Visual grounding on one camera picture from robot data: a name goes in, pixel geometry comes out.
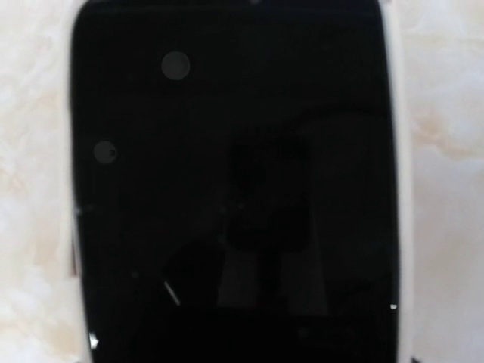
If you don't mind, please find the clear plain phone case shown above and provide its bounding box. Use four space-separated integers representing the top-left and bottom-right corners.
62 0 415 363

